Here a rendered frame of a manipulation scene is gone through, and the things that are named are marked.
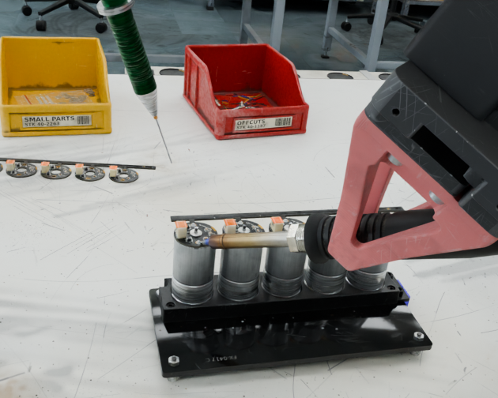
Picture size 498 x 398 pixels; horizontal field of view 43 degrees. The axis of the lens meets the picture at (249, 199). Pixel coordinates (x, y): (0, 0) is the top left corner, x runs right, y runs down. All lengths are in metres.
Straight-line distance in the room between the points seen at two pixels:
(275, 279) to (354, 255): 0.10
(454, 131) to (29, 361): 0.26
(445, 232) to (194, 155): 0.37
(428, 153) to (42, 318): 0.26
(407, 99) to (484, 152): 0.03
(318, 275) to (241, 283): 0.05
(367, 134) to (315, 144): 0.40
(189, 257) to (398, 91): 0.18
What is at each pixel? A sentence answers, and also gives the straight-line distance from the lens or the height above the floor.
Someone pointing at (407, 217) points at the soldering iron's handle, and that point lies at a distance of 0.28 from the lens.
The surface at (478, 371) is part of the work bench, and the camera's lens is 0.41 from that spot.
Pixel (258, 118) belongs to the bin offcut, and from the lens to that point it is 0.63.
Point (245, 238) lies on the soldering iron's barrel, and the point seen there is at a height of 0.83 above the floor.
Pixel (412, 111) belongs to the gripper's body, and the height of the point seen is 0.94.
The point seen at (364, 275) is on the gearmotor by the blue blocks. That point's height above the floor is 0.78.
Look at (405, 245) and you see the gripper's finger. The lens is 0.27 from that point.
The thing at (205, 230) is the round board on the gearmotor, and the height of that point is 0.81.
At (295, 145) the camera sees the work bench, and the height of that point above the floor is 0.75.
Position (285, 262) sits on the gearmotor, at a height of 0.80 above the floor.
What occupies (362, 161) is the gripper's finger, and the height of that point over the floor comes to 0.90.
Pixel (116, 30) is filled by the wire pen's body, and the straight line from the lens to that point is 0.28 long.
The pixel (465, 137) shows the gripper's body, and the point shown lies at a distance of 0.21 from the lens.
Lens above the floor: 1.01
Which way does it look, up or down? 30 degrees down
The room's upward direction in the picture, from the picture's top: 6 degrees clockwise
